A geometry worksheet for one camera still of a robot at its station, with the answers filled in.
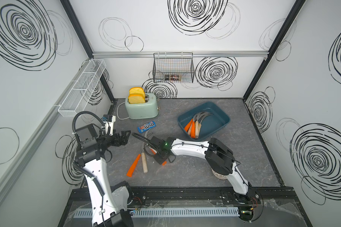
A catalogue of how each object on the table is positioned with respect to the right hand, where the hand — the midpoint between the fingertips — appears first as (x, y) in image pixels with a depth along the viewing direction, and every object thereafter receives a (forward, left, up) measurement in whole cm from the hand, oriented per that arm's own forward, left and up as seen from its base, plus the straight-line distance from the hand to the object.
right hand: (158, 158), depth 88 cm
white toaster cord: (+36, +37, +1) cm, 52 cm away
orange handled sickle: (+25, -20, +1) cm, 32 cm away
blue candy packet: (+22, +11, +1) cm, 25 cm away
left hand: (+4, +18, +25) cm, 31 cm away
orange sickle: (-7, +16, +1) cm, 17 cm away
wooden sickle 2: (+18, -25, +3) cm, 30 cm away
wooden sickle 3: (+26, -28, +2) cm, 38 cm away
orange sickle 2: (+16, -22, +4) cm, 27 cm away
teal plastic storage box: (+31, -43, 0) cm, 52 cm away
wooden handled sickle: (+31, -24, +2) cm, 40 cm away
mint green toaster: (+31, +10, +10) cm, 34 cm away
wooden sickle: (-2, +9, +2) cm, 9 cm away
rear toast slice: (+38, +17, +22) cm, 47 cm away
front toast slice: (+33, +17, +20) cm, 42 cm away
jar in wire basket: (+40, -9, +31) cm, 52 cm away
